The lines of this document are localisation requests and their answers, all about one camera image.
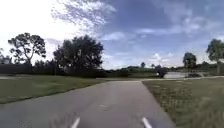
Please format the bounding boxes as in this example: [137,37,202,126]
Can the distant tree line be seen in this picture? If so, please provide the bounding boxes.
[103,61,224,79]

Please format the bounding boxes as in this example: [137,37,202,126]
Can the large dark tree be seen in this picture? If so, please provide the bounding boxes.
[53,34,105,77]

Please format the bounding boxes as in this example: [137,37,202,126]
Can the grey asphalt path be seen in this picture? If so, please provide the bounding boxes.
[0,80,177,128]

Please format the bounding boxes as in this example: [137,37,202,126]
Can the pond water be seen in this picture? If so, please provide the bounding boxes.
[163,71,190,80]

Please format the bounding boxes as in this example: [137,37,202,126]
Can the robot's own part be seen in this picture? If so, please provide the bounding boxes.
[141,116,153,128]
[70,116,81,128]

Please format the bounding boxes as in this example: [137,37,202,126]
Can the small round tree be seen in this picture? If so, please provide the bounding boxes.
[182,52,198,70]

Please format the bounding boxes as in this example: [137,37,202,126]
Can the grass field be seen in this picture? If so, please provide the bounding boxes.
[0,74,134,105]
[142,76,224,128]

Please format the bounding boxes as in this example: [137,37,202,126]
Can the dark hedge line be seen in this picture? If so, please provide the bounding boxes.
[0,58,108,79]

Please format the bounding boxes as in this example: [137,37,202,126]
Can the tall thin-crowned tree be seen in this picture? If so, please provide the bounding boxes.
[7,32,47,66]

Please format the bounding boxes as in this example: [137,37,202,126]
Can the round-crowned tree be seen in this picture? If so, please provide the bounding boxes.
[205,38,224,75]

